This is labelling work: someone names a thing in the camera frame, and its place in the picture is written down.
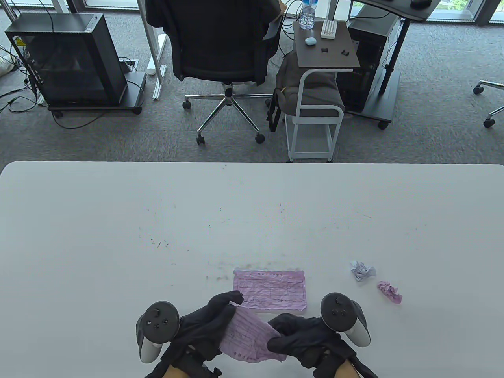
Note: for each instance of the person's left hand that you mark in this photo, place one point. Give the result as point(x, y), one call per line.
point(204, 327)

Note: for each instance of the person's right hand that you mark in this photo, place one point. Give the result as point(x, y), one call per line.
point(307, 338)

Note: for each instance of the white paper invoice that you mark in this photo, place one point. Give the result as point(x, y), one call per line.
point(362, 271)
point(275, 311)

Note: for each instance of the pink paper invoice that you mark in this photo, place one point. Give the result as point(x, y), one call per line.
point(248, 334)
point(271, 287)
point(390, 292)

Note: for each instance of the person's left forearm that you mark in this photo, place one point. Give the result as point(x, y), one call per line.
point(173, 373)

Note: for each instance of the person's right forearm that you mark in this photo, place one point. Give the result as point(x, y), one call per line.
point(348, 371)

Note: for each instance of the black rolling platform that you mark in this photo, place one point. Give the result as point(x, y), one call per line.
point(136, 88)

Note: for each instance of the grey backpack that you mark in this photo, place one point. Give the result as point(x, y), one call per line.
point(287, 78)

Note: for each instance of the black floor socket box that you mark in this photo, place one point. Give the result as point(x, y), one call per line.
point(130, 65)

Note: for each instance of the white side table brown top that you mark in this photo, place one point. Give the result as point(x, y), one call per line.
point(311, 55)

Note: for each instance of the black office chair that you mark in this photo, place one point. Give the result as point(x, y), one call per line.
point(220, 39)

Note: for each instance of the light blue earbuds case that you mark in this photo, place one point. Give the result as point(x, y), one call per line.
point(311, 41)

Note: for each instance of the black glass computer tower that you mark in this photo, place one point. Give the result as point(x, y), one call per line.
point(71, 59)

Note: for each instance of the white desk leg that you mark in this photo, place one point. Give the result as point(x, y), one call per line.
point(151, 31)

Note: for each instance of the white slotted box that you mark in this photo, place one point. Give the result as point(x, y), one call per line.
point(328, 29)

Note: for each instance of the silver chair base with casters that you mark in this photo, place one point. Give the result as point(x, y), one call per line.
point(492, 83)

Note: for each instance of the clear plastic water bottle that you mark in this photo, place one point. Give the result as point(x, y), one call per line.
point(308, 15)

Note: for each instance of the black standing desk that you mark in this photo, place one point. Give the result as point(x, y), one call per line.
point(393, 8)

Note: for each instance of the black computer mouse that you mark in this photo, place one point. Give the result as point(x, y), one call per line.
point(420, 3)

